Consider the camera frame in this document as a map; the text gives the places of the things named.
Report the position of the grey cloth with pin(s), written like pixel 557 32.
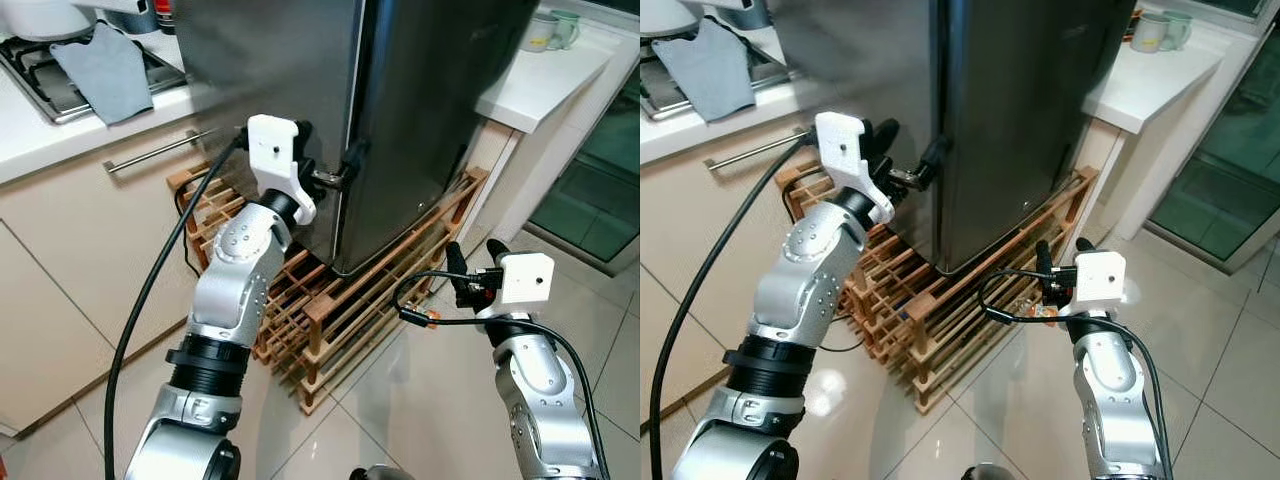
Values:
pixel 710 70
pixel 105 75

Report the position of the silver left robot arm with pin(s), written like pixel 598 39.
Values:
pixel 810 270
pixel 235 270

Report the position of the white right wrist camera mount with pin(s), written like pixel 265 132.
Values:
pixel 1100 276
pixel 525 278

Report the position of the glass sliding door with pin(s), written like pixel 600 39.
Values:
pixel 1220 170
pixel 590 180

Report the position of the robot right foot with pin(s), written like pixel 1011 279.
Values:
pixel 985 473
pixel 375 473

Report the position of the dark brushed steel fridge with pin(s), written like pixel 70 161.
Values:
pixel 1030 120
pixel 420 120

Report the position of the wooden wine rack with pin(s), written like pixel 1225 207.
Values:
pixel 316 340
pixel 917 340

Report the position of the pale green mug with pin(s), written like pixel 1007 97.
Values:
pixel 568 30
pixel 1180 30

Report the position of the steel gas hob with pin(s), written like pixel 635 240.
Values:
pixel 30 85
pixel 770 70

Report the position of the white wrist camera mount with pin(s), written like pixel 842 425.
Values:
pixel 270 145
pixel 1100 276
pixel 840 140
pixel 525 278

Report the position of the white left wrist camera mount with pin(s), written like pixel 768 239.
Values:
pixel 840 140
pixel 270 145

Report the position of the white side counter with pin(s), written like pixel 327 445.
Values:
pixel 540 85
pixel 1150 85

